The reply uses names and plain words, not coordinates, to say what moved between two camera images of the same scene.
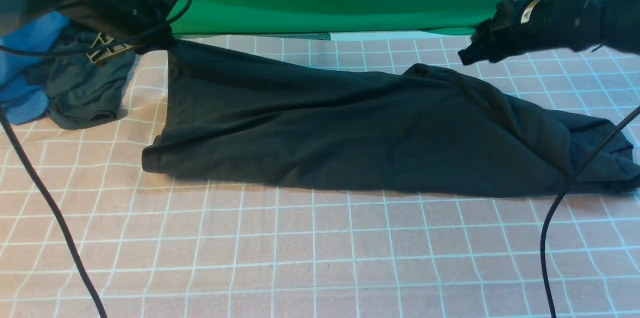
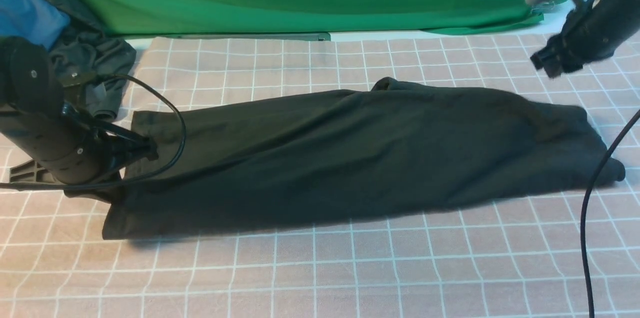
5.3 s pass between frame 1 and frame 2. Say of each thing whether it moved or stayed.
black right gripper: moved
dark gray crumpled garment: stayed
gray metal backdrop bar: stayed
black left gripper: moved
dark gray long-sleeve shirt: moved
